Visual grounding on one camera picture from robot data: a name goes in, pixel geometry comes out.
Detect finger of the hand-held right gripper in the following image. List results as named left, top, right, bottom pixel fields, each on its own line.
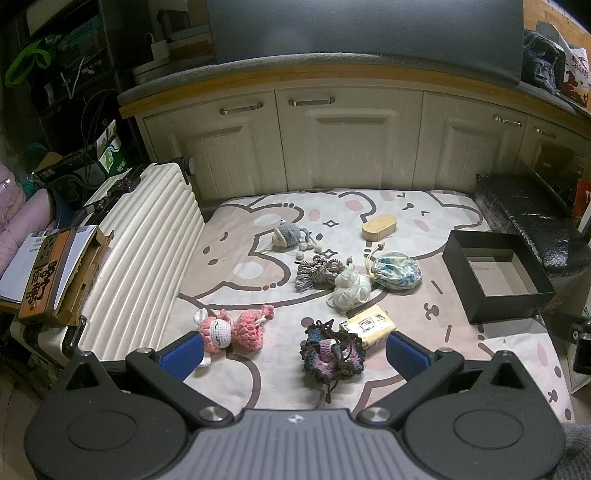
left=571, top=320, right=591, bottom=376

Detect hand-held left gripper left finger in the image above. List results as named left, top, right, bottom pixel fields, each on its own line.
left=59, top=331, right=236, bottom=428

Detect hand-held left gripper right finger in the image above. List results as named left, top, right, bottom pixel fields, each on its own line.
left=355, top=331, right=539, bottom=428

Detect yellow packet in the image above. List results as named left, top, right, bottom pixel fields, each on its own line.
left=339, top=305, right=398, bottom=349

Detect pink crochet bunny doll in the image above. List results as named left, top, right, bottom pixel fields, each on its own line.
left=193, top=305, right=275, bottom=367

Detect dark multicolour crochet piece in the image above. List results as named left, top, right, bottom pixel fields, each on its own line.
left=299, top=318, right=366, bottom=407

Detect blue white drawstring pouch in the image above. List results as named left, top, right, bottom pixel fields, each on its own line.
left=365, top=244, right=422, bottom=291

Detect white yarn ball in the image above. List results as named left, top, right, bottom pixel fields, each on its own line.
left=327, top=268, right=372, bottom=310

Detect grey tassel yarn bundle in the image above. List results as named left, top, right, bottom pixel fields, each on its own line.
left=295, top=255, right=356, bottom=292

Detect oval wooden box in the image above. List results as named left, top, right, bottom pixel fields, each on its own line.
left=361, top=213, right=399, bottom=241

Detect grey crochet mouse doll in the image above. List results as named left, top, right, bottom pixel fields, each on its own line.
left=259, top=220, right=324, bottom=265

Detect glossy black box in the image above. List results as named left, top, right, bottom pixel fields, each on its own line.
left=539, top=271, right=591, bottom=339

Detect white ribbed suitcase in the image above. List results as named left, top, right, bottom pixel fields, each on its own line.
left=9, top=156, right=206, bottom=370

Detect grey cloth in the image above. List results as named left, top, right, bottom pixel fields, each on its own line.
left=564, top=420, right=591, bottom=480

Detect cardboard tray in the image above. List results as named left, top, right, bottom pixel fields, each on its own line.
left=0, top=225, right=115, bottom=324

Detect cartoon bear printed blanket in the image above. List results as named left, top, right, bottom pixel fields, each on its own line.
left=178, top=188, right=575, bottom=423

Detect black plastic wrapped package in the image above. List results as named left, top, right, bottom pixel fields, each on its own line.
left=475, top=173, right=591, bottom=278

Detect red printed box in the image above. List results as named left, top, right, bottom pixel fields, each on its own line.
left=574, top=178, right=591, bottom=219

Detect orange printed box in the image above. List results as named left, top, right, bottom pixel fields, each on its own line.
left=19, top=229, right=71, bottom=321

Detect white paper sheets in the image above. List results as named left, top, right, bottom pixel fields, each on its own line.
left=0, top=226, right=99, bottom=311

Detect brown cardboard flap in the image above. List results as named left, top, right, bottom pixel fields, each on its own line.
left=521, top=142, right=591, bottom=217

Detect cream cabinet door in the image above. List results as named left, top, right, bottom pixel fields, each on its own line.
left=141, top=90, right=280, bottom=204
left=519, top=113, right=591, bottom=185
left=421, top=90, right=534, bottom=192
left=274, top=87, right=426, bottom=191

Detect green white carton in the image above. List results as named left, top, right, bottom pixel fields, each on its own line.
left=96, top=121, right=133, bottom=178

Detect pink padded clothing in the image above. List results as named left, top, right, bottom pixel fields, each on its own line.
left=0, top=161, right=63, bottom=278

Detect black flat carton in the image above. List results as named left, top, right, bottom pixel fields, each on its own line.
left=34, top=148, right=100, bottom=188

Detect white red printed bag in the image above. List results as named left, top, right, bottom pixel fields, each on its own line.
left=560, top=42, right=591, bottom=110

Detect white round appliance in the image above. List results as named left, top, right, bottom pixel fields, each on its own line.
left=133, top=60, right=175, bottom=85

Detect wooden bench top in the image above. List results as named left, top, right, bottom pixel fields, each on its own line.
left=119, top=65, right=591, bottom=134

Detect black puffer jacket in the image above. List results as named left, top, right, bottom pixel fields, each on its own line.
left=523, top=28, right=568, bottom=96

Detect grey bench cushion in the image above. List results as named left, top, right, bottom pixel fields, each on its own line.
left=117, top=50, right=591, bottom=117

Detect white power adapter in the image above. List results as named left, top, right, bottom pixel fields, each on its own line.
left=147, top=33, right=168, bottom=63

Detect dark grey back cushion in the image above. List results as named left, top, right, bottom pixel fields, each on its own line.
left=205, top=0, right=526, bottom=66

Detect dark shelf rack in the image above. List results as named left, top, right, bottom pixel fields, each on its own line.
left=0, top=0, right=139, bottom=158

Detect green bag strap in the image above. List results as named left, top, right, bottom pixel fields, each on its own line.
left=4, top=39, right=54, bottom=86

